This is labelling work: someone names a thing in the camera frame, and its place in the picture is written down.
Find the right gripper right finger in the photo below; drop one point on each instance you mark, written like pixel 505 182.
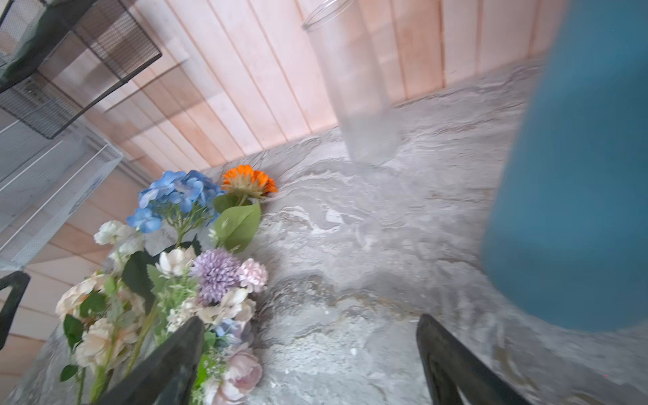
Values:
pixel 454 374

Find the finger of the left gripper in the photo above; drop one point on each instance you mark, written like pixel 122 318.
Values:
pixel 16 282

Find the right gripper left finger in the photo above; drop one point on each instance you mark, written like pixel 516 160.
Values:
pixel 168 375

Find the orange flower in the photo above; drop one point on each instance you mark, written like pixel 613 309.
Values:
pixel 239 208

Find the teal ceramic vase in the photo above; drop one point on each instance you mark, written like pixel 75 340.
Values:
pixel 567 237

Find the clear glass vase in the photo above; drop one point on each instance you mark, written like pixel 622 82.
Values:
pixel 354 81

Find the white poppy flower stem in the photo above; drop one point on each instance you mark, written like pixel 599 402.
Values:
pixel 125 241

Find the cream peach carnation bunch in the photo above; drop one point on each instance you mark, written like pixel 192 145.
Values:
pixel 101 320

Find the blue hydrangea flower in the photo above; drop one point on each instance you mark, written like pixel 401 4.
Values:
pixel 183 200

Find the black mesh basket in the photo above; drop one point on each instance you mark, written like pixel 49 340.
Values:
pixel 61 58

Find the white wire mesh shelf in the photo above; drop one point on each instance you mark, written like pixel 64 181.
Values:
pixel 44 181

